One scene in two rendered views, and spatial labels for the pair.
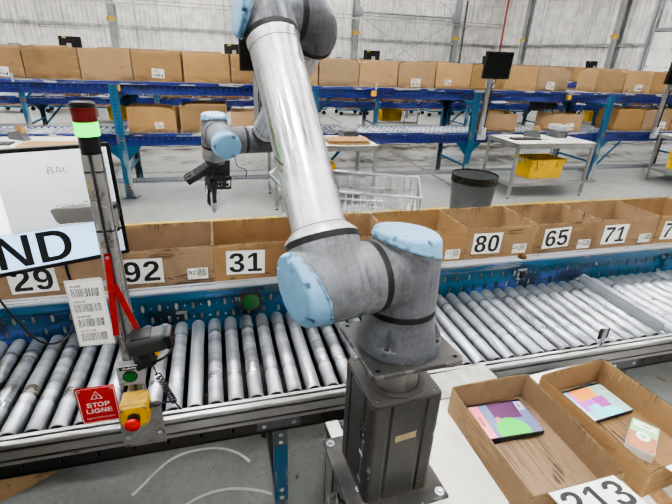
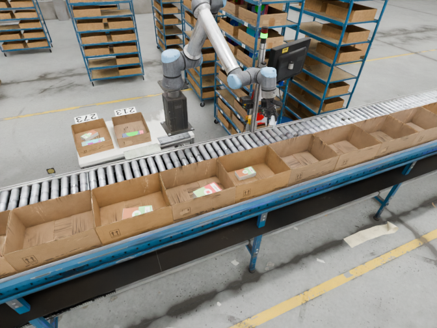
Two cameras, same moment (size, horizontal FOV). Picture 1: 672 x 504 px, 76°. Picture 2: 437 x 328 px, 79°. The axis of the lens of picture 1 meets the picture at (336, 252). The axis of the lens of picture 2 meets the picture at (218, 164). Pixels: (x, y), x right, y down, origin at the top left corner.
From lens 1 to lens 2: 308 cm
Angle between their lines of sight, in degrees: 114
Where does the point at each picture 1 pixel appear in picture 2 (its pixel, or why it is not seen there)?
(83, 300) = not seen: hidden behind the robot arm
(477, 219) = (45, 252)
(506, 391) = (126, 142)
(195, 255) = (274, 146)
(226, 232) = (281, 178)
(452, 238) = (106, 190)
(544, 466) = (128, 129)
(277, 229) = (248, 189)
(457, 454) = (153, 131)
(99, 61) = not seen: outside the picture
